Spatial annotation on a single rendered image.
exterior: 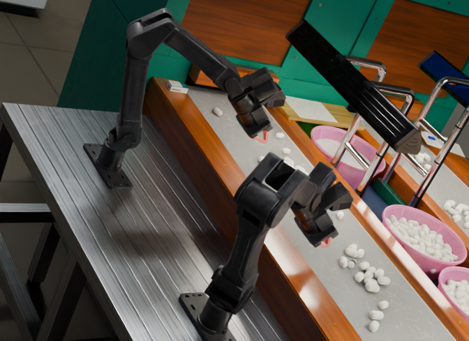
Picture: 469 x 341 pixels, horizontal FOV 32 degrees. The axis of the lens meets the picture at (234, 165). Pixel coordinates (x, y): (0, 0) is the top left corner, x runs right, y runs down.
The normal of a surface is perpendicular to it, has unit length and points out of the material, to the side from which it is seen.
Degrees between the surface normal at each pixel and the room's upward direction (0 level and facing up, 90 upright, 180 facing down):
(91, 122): 0
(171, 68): 90
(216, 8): 90
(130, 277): 0
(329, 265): 0
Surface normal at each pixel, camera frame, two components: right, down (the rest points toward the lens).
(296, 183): 0.00, -0.50
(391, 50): 0.40, 0.57
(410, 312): 0.37, -0.81
